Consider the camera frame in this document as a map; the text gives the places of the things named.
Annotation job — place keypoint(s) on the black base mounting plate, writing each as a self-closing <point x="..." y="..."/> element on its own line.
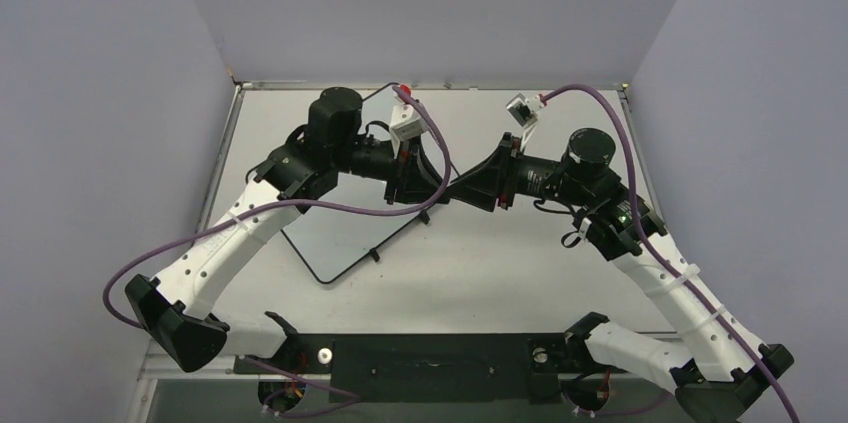
<point x="434" y="368"/>

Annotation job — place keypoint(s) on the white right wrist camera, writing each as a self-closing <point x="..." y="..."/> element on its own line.
<point x="525" y="111"/>

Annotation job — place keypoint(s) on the white whiteboard black frame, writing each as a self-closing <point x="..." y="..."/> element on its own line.
<point x="344" y="241"/>

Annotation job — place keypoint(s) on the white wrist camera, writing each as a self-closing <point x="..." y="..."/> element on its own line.
<point x="406" y="123"/>
<point x="525" y="111"/>

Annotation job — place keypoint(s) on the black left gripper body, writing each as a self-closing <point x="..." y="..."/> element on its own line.
<point x="377" y="160"/>

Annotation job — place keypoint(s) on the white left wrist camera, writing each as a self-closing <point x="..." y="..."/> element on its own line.
<point x="406" y="123"/>

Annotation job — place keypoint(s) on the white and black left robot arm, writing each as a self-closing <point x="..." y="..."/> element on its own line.
<point x="176" y="305"/>

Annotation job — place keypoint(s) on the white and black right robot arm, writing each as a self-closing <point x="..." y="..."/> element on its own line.
<point x="716" y="369"/>

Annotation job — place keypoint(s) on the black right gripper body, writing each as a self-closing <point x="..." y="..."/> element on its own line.
<point x="506" y="173"/>

